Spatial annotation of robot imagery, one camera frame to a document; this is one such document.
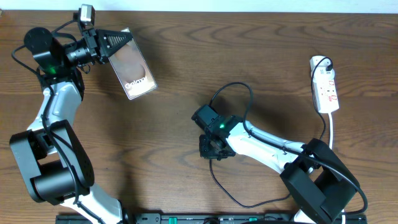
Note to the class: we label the white charger plug adapter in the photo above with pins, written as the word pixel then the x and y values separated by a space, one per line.
pixel 326 69

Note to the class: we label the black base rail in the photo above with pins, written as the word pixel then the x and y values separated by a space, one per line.
pixel 156 218

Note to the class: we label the white power strip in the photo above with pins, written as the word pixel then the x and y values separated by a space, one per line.
pixel 326 97

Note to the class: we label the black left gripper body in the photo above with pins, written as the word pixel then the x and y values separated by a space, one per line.
pixel 96 56

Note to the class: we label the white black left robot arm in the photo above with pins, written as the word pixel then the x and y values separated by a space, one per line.
pixel 54 165

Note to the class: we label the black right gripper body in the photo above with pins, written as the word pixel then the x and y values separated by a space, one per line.
pixel 208 150

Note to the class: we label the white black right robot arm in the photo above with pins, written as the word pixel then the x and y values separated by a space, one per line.
pixel 313 174

